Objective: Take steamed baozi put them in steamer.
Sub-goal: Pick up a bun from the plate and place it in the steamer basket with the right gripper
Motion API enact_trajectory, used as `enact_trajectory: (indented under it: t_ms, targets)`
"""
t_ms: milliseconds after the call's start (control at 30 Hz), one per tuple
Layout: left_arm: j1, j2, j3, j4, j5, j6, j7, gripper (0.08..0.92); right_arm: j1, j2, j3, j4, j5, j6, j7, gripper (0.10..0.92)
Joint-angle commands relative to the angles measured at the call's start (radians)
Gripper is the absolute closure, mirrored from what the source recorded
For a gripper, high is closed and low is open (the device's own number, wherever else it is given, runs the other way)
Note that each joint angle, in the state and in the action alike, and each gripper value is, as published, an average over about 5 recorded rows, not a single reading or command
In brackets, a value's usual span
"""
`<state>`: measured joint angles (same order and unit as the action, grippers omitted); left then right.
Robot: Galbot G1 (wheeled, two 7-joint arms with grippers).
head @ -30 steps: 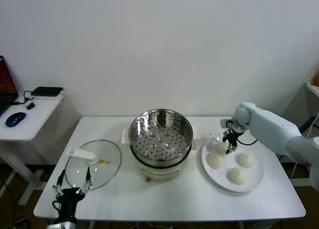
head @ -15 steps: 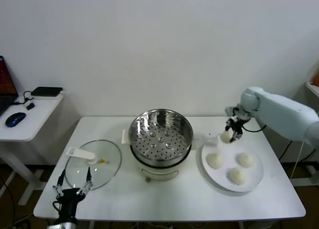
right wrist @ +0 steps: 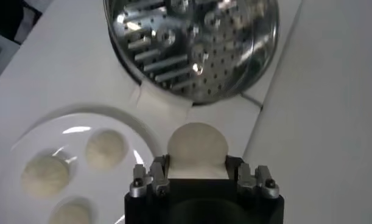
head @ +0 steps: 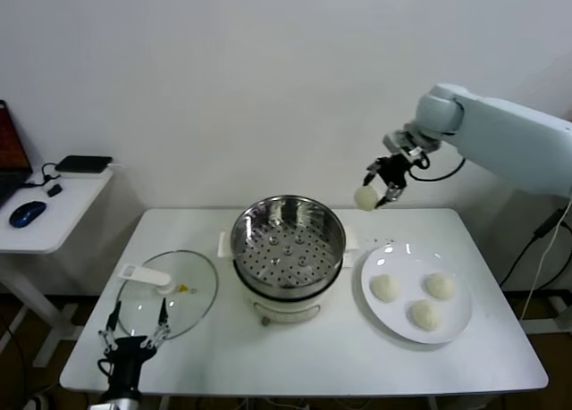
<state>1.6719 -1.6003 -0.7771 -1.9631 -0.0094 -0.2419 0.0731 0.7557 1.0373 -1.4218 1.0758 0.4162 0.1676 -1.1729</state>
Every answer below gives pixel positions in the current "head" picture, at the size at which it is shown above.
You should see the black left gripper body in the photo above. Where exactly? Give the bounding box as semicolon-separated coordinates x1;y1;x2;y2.
103;335;157;387

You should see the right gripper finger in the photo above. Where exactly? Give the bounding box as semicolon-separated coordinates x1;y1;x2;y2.
362;158;382;186
377;182;403;209

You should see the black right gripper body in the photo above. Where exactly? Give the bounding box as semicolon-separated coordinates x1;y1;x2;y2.
377;146;425;188

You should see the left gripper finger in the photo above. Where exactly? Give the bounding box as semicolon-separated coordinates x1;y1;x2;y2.
147;297;173;351
98;300;122;353

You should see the white steamed baozi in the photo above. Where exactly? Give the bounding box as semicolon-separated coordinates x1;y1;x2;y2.
408;298;444;331
353;184;381;213
423;271;458;300
369;273;400;303

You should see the stainless steel steamer basket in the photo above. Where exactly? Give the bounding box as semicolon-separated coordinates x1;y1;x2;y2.
217;195;361;295

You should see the white side table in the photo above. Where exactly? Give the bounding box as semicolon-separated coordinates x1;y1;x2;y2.
0;172;115;369

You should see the white round plate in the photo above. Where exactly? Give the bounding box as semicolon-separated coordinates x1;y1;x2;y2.
359;242;475;345

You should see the white electric cooker pot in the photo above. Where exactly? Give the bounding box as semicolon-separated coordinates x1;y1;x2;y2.
240;253;345;327

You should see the blue computer mouse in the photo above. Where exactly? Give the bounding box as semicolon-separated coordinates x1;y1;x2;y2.
8;200;48;229

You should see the flat black device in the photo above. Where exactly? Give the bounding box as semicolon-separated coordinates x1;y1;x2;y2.
54;155;114;175

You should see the black laptop with red screen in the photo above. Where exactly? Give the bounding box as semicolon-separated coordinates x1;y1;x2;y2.
0;99;35;208

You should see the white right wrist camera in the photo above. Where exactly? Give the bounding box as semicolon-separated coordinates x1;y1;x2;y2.
383;130;406;155

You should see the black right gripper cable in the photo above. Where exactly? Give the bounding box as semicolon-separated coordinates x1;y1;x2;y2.
408;157;466;183

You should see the glass lid with white handle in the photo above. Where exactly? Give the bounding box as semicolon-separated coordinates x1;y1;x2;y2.
114;248;220;342

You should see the black power cable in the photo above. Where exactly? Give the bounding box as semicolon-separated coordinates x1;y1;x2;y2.
498;202;572;290

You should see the black desk cable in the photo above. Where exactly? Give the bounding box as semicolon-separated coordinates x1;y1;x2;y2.
21;162;62;190

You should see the white power cable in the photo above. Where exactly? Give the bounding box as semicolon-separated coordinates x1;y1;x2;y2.
520;213;572;322

